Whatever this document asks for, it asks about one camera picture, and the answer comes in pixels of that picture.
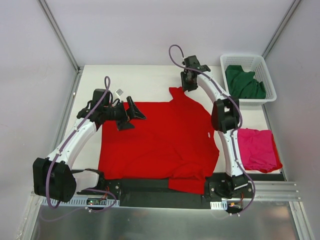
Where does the red t shirt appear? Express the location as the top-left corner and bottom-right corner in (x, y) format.
(242, 129), (283, 174)
(98, 87), (220, 195)

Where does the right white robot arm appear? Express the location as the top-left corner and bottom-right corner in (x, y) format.
(180, 55), (248, 199)

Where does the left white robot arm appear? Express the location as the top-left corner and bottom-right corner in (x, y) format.
(32, 88), (146, 203)

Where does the green t shirt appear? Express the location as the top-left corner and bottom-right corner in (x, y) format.
(225, 65), (267, 99)

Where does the folded red t shirt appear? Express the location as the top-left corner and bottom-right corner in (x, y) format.
(242, 129), (283, 174)

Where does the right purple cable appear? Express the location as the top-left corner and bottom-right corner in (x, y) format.
(168, 44), (257, 219)

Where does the purple cable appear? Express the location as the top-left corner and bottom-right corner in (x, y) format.
(39, 76), (118, 222)
(168, 44), (257, 219)

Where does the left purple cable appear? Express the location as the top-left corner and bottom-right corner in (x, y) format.
(39, 76), (118, 222)

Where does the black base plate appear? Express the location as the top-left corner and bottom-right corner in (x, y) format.
(76, 170), (254, 208)

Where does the left white cable duct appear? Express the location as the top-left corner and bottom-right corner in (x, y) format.
(64, 197), (120, 207)

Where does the white cable duct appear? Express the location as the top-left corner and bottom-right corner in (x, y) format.
(210, 200), (228, 211)
(64, 197), (120, 207)

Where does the right white cable duct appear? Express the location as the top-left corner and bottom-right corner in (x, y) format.
(210, 200), (228, 211)

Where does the aluminium rail frame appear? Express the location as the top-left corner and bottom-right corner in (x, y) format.
(30, 65), (314, 240)

